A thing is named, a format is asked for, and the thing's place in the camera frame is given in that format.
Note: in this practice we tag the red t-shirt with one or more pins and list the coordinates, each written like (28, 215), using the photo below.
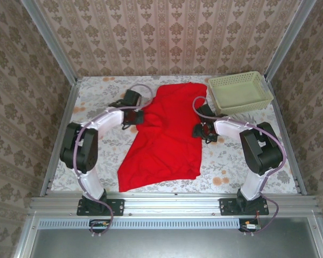
(164, 145)

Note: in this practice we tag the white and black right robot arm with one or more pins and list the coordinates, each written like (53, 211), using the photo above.
(251, 185)

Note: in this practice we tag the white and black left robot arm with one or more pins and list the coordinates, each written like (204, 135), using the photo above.
(92, 185)

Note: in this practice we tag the floral printed tablecloth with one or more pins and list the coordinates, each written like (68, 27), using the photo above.
(226, 161)

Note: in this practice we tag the pale green perforated plastic basket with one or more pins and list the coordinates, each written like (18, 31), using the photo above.
(239, 94)

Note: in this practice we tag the aluminium mounting beam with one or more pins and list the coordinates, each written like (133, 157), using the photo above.
(172, 204)

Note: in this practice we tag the small circuit board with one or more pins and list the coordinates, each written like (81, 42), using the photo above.
(249, 227)
(99, 223)

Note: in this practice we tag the grey metal sheet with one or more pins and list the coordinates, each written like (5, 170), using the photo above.
(177, 244)

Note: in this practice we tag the aluminium table side rail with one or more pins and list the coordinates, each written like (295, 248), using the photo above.
(277, 107)
(71, 102)

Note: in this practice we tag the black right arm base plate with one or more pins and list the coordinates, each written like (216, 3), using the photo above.
(227, 207)

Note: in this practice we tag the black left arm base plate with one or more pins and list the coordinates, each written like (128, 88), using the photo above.
(115, 207)

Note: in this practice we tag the aluminium frame post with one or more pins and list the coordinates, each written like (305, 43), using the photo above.
(288, 40)
(50, 40)

